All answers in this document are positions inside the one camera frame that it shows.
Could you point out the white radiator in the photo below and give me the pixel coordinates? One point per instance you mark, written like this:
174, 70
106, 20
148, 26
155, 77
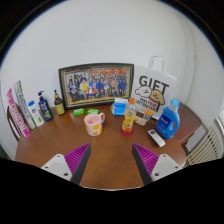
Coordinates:
206, 146

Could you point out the small flat snack packet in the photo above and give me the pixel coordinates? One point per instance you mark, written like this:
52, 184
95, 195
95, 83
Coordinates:
140, 121

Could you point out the dark blue pump bottle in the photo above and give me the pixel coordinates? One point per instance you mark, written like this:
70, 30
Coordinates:
45, 110

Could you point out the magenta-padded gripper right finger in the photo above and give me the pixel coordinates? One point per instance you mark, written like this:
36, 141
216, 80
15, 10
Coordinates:
148, 160

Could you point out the white printed paper bag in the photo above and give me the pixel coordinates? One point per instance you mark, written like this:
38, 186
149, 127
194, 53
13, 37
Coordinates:
155, 88

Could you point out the white remote control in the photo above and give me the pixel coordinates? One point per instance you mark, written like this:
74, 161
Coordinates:
156, 138

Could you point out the orange juice bottle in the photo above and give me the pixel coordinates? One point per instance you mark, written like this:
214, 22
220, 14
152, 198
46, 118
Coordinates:
128, 118

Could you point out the white shampoo bottle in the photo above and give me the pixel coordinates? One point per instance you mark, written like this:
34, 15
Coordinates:
36, 115

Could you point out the blue tissue pack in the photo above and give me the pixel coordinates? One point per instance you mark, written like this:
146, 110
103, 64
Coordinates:
118, 108

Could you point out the framed group picture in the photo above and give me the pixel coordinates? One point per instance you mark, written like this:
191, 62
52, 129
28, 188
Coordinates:
96, 85

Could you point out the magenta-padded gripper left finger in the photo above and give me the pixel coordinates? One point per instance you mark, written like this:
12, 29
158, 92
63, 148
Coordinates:
75, 160

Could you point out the pink shuttlecock tube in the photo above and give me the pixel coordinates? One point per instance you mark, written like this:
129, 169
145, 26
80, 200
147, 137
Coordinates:
18, 115

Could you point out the puzzle cube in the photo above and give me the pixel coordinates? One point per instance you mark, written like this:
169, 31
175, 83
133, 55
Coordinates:
148, 115

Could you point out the white shuttlecock tube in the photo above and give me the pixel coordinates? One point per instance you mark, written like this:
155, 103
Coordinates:
24, 103

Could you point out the pink mug with yellow spots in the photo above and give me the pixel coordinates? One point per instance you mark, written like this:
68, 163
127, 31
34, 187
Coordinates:
92, 126

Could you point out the brown pump bottle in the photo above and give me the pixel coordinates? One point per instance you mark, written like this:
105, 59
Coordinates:
59, 106

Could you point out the flat round red coaster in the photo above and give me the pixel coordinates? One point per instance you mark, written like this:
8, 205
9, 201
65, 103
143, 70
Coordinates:
126, 133

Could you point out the blue detergent bottle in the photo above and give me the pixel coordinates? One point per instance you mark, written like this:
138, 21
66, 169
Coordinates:
166, 123

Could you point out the dark wooden side cabinet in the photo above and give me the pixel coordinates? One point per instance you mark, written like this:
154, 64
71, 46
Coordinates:
188, 121

